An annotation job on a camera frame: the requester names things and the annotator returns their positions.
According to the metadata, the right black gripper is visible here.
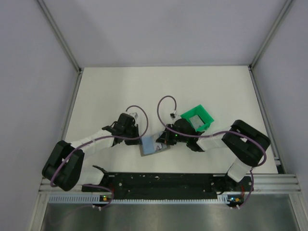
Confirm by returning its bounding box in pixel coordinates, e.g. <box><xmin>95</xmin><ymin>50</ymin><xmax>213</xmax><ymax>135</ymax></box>
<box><xmin>156</xmin><ymin>124</ymin><xmax>189</xmax><ymax>145</ymax></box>

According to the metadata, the grey card holder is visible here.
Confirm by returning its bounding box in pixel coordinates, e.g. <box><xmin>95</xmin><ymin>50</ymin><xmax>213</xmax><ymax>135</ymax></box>
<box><xmin>140</xmin><ymin>132</ymin><xmax>170</xmax><ymax>157</ymax></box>

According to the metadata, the green plastic bin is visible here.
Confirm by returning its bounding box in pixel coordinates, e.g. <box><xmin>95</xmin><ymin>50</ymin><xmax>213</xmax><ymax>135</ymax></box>
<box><xmin>180</xmin><ymin>104</ymin><xmax>214</xmax><ymax>132</ymax></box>

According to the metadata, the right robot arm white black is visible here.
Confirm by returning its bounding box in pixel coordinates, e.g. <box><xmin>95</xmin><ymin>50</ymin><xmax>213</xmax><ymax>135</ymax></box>
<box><xmin>156</xmin><ymin>118</ymin><xmax>270</xmax><ymax>191</ymax></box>

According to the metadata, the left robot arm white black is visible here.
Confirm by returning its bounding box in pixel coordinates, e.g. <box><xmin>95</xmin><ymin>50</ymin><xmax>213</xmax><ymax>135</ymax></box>
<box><xmin>42</xmin><ymin>113</ymin><xmax>139</xmax><ymax>191</ymax></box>

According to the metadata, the silver VIP card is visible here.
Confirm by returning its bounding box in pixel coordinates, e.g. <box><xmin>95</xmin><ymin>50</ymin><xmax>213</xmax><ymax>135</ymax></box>
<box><xmin>189</xmin><ymin>115</ymin><xmax>205</xmax><ymax>129</ymax></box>

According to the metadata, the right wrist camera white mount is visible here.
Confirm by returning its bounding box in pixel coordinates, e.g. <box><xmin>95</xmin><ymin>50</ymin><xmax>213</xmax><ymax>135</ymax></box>
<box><xmin>170</xmin><ymin>111</ymin><xmax>181</xmax><ymax>121</ymax></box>

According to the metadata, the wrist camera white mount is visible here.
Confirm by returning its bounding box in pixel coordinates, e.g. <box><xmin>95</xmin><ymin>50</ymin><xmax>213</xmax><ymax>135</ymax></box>
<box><xmin>170</xmin><ymin>111</ymin><xmax>181</xmax><ymax>121</ymax></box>
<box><xmin>129</xmin><ymin>112</ymin><xmax>139</xmax><ymax>120</ymax></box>

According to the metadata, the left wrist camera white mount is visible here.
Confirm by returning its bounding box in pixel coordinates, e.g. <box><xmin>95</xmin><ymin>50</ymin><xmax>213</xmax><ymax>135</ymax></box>
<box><xmin>129</xmin><ymin>112</ymin><xmax>139</xmax><ymax>120</ymax></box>

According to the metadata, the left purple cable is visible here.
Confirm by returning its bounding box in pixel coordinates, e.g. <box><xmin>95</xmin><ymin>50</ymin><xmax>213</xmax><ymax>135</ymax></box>
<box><xmin>50</xmin><ymin>105</ymin><xmax>149</xmax><ymax>210</ymax></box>

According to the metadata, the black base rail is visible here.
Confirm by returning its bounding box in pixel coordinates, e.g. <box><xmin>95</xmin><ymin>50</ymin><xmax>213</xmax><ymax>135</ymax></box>
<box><xmin>81</xmin><ymin>171</ymin><xmax>253</xmax><ymax>200</ymax></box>

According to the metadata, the white slotted cable duct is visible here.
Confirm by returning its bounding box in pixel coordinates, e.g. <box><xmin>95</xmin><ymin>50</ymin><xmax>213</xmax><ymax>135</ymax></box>
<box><xmin>48</xmin><ymin>193</ymin><xmax>240</xmax><ymax>205</ymax></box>

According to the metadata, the left aluminium frame post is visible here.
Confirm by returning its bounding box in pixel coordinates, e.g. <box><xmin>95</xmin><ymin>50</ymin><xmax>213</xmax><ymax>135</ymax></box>
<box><xmin>36</xmin><ymin>0</ymin><xmax>84</xmax><ymax>73</ymax></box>

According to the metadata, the aluminium frame post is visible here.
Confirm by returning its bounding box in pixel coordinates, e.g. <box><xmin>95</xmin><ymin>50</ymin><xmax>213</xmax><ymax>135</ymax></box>
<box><xmin>36</xmin><ymin>0</ymin><xmax>84</xmax><ymax>73</ymax></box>
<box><xmin>249</xmin><ymin>0</ymin><xmax>296</xmax><ymax>70</ymax></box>

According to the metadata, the right aluminium frame post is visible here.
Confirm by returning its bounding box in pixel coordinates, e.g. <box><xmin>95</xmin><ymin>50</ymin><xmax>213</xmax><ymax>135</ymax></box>
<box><xmin>249</xmin><ymin>0</ymin><xmax>296</xmax><ymax>70</ymax></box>

